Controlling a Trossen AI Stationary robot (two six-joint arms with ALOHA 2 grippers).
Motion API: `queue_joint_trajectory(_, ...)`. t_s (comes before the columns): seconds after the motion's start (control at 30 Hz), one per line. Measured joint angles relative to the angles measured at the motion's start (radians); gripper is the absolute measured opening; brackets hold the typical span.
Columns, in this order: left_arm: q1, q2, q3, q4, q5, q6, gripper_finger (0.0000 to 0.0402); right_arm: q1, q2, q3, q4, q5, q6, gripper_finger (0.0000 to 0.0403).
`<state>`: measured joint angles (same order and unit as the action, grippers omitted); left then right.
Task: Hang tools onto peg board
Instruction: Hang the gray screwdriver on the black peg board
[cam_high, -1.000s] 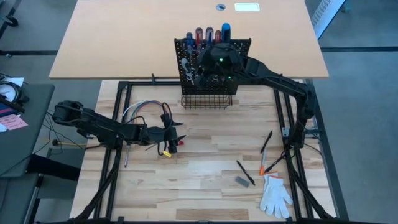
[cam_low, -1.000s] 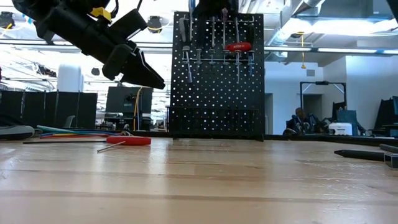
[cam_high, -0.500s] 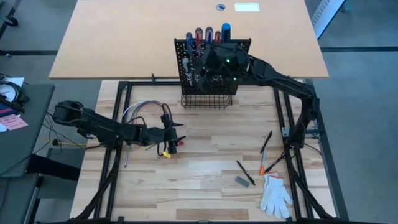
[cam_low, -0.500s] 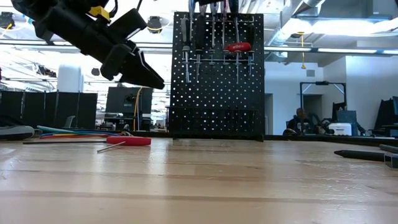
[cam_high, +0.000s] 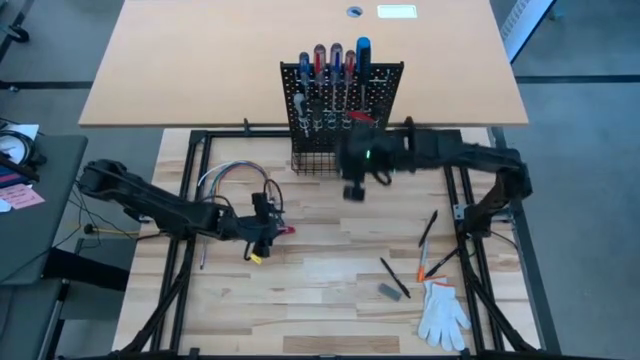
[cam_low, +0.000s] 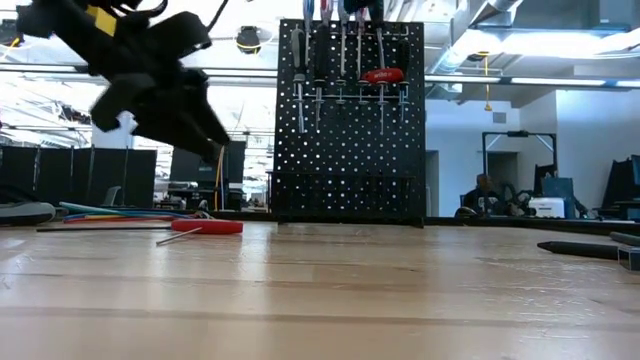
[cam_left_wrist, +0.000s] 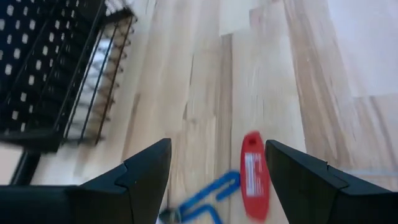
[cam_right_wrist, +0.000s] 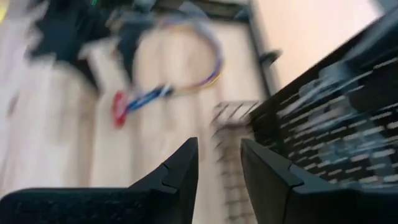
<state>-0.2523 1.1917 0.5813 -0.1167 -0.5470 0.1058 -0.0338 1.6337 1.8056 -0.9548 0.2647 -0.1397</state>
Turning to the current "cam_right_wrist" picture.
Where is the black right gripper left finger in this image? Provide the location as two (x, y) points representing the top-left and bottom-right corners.
(0, 136), (200, 224)

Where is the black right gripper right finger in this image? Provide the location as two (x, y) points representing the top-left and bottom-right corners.
(241, 138), (398, 224)

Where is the red-handled screwdriver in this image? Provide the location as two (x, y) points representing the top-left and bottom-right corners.
(111, 89), (129, 129)

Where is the black pegboard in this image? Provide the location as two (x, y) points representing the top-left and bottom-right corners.
(248, 6), (398, 191)

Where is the black wire basket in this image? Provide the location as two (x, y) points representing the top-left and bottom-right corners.
(211, 100), (261, 224)

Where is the rainbow ribbon cable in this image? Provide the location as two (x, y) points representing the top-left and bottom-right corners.
(136, 17), (224, 96)

